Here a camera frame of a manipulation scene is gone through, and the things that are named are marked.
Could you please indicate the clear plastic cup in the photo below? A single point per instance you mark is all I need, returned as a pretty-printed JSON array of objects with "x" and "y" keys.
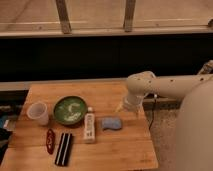
[{"x": 38, "y": 112}]

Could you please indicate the right metal frame post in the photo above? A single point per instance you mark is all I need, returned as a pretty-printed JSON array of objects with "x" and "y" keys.
[{"x": 129, "y": 15}]

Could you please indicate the metal frame post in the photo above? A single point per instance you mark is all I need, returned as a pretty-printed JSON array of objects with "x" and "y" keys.
[
  {"x": 129, "y": 15},
  {"x": 63, "y": 16}
]

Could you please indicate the white tube with cap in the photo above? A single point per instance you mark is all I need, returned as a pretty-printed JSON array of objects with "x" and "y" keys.
[{"x": 89, "y": 126}]

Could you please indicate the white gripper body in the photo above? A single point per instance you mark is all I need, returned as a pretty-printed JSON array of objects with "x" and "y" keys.
[{"x": 132, "y": 103}]

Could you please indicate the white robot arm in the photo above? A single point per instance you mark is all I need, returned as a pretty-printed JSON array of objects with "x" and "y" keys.
[{"x": 194, "y": 124}]

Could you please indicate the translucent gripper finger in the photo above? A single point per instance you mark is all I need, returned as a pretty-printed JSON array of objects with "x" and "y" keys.
[
  {"x": 119, "y": 108},
  {"x": 137, "y": 113}
]

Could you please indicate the green ceramic bowl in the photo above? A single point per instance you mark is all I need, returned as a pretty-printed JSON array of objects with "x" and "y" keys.
[{"x": 70, "y": 110}]

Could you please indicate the black white striped box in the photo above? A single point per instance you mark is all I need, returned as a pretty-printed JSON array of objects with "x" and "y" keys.
[{"x": 62, "y": 155}]

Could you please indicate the left metal frame post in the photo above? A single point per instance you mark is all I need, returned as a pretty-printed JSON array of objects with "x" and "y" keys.
[{"x": 63, "y": 16}]

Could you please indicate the blue sponge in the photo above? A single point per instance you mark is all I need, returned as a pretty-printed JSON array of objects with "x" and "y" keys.
[{"x": 111, "y": 123}]

